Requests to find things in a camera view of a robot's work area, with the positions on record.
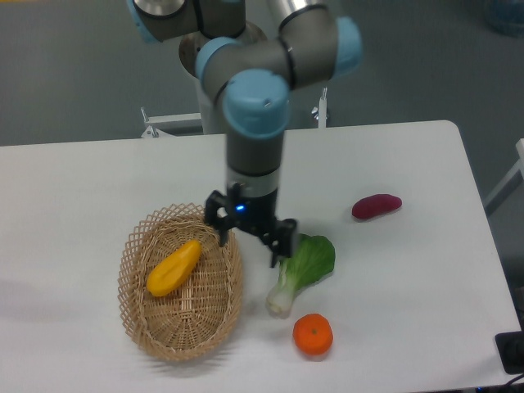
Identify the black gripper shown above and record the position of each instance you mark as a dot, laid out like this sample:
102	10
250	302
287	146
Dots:
254	215

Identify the yellow mango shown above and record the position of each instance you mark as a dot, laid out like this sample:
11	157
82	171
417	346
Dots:
174	270

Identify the woven wicker basket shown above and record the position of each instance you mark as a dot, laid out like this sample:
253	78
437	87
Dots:
195	318

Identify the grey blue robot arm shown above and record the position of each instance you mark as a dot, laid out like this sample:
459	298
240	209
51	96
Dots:
248	85

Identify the green bok choy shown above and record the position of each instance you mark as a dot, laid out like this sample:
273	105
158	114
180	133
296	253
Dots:
314	259

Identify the purple sweet potato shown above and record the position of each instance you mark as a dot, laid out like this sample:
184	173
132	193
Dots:
374	206

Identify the orange tangerine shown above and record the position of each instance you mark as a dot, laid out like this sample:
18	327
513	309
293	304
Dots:
313	335

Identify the white table leg right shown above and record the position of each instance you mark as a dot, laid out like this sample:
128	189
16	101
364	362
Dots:
507	185

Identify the black device at edge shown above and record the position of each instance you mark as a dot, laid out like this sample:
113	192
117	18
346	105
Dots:
510	348

